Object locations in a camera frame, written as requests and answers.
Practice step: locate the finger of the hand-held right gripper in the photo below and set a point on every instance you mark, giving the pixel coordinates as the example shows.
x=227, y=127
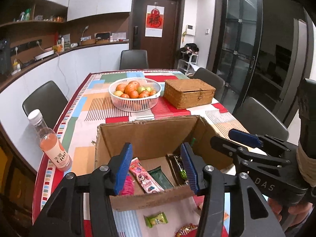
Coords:
x=244, y=138
x=224, y=144

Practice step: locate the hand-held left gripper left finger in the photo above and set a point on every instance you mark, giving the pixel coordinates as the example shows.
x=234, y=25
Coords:
x=123, y=170

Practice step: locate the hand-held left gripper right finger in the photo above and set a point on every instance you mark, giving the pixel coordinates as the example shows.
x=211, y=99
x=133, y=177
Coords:
x=188, y=170

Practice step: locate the green ball lollipop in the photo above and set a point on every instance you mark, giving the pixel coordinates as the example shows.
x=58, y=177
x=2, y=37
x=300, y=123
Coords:
x=184, y=174

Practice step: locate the magenta snack packet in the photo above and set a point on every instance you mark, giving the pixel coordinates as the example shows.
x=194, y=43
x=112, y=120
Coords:
x=128, y=186

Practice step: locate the dark biscuit packet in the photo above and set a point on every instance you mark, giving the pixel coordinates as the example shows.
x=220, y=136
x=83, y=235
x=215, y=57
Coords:
x=174, y=160

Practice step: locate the pink white long snack packet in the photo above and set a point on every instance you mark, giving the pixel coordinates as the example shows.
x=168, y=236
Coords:
x=145, y=177

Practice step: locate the dark green snack packet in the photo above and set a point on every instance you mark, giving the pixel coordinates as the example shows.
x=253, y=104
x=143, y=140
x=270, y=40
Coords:
x=161, y=177

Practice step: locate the golden snack packet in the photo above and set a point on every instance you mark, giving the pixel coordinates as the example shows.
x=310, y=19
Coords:
x=200, y=205
x=226, y=216

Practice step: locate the brown cardboard box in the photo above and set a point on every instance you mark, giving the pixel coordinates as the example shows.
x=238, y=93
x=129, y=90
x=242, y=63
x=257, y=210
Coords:
x=148, y=138

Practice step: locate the shiny twist-wrapped candy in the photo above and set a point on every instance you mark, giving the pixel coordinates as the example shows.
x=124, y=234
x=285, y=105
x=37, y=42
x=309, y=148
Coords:
x=186, y=229

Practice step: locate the small green snack packet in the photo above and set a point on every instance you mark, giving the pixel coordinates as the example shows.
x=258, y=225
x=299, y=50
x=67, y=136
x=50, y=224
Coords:
x=155, y=219

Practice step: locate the person's right forearm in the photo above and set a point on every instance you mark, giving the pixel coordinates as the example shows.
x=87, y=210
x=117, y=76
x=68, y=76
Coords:
x=307, y=118

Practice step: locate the person's right hand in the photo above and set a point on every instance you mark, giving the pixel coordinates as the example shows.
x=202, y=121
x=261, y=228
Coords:
x=298, y=211

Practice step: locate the dark leather dining chair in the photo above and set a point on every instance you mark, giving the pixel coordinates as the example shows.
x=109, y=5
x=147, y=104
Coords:
x=209, y=79
x=261, y=118
x=44, y=98
x=133, y=59

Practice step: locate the woven lidded basket box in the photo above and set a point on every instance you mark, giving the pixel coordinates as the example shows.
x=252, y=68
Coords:
x=187, y=93

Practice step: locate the white plastic fruit basket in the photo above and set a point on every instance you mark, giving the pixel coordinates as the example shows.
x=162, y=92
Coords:
x=133, y=105

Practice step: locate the pink drink bottle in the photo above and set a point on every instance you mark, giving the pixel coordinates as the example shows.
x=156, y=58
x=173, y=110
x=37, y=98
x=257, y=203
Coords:
x=55, y=153

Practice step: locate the pile of red green fruit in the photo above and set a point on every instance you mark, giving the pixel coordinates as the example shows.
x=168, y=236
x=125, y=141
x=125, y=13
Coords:
x=130, y=88

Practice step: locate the white storage rack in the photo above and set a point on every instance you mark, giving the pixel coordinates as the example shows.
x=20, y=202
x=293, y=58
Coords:
x=190, y=64

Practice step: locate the black framed glass door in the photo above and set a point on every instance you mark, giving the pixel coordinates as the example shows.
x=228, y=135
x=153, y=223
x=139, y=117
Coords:
x=237, y=42

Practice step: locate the dark bag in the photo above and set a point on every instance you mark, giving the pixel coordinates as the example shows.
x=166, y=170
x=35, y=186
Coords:
x=188, y=48

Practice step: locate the dark display cabinet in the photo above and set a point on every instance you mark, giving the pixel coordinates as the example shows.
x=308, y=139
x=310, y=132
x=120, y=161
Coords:
x=12, y=177

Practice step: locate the curved white counter cabinet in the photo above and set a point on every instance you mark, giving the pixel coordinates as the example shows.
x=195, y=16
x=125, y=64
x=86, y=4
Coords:
x=93, y=59

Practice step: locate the white intercom panel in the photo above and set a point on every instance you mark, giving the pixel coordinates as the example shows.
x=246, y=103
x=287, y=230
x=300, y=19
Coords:
x=189, y=30

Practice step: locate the white paper sign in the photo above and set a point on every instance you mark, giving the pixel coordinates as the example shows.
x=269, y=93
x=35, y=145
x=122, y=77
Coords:
x=119, y=35

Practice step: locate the black door lock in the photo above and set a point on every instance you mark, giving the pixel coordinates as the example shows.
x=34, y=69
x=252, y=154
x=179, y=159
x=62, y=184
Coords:
x=136, y=35

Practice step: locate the black tablet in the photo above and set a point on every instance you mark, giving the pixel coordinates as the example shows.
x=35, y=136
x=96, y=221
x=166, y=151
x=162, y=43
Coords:
x=103, y=35

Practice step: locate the orange carton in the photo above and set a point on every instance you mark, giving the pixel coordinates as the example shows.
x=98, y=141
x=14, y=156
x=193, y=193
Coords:
x=58, y=48

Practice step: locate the white desk lamp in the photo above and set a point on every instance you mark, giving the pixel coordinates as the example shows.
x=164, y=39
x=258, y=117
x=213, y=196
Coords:
x=84, y=30

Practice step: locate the small yellow bottle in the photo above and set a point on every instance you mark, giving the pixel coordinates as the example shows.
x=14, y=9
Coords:
x=16, y=65

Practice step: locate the dark brown door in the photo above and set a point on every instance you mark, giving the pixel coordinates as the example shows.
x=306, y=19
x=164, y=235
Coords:
x=140, y=9

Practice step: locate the black water dispenser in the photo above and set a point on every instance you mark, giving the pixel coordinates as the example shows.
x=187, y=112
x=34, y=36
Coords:
x=5, y=56

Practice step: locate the row of orange jars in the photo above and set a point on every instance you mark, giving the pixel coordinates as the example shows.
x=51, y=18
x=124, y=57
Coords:
x=58, y=18

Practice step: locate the green bottle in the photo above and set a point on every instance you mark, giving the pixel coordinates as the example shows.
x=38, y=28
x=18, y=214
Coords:
x=27, y=14

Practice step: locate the red white wall calendar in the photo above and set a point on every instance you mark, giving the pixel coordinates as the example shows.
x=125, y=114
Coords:
x=154, y=21

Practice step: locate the black wall outlet strip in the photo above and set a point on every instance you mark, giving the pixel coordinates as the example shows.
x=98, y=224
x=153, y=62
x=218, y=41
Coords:
x=26, y=45

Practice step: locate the wooden wall shelf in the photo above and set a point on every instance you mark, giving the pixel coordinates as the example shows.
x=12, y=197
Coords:
x=32, y=22

